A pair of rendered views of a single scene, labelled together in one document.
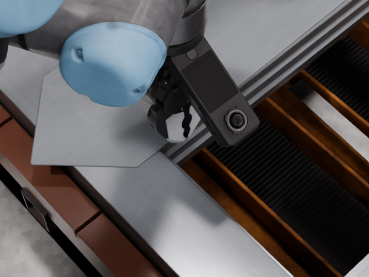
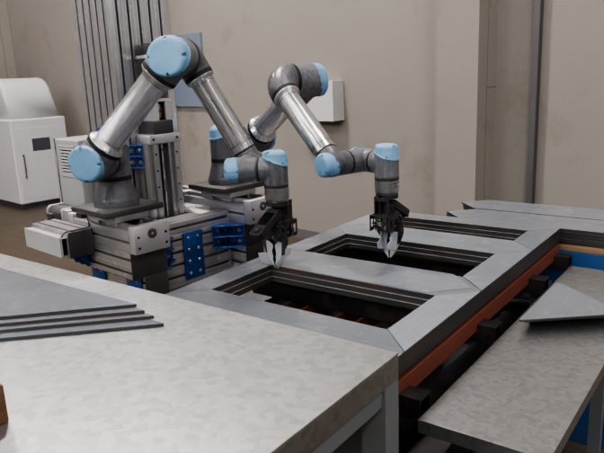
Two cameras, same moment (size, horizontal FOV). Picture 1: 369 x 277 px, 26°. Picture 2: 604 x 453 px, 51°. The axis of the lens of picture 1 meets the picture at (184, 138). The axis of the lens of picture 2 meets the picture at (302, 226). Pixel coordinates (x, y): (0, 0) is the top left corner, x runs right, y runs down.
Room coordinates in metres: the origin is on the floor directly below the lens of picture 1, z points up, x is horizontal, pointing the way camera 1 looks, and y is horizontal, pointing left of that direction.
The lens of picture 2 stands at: (0.22, -1.87, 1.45)
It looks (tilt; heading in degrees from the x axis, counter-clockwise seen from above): 14 degrees down; 79
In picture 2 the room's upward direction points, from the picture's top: 2 degrees counter-clockwise
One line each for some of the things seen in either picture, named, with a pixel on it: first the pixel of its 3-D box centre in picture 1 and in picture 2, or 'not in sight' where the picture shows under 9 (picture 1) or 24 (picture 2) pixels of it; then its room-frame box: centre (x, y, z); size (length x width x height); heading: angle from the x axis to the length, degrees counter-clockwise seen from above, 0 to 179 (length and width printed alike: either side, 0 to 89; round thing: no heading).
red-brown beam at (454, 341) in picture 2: not in sight; (464, 315); (0.95, -0.36, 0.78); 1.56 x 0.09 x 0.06; 42
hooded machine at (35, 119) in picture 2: not in sight; (28, 141); (-1.55, 6.45, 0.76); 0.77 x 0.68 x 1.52; 126
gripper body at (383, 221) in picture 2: not in sight; (386, 212); (0.85, -0.01, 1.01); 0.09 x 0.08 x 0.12; 42
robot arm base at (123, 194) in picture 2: not in sight; (115, 190); (0.01, 0.33, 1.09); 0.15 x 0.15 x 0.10
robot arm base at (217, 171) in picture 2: not in sight; (226, 169); (0.41, 0.62, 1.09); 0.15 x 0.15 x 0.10
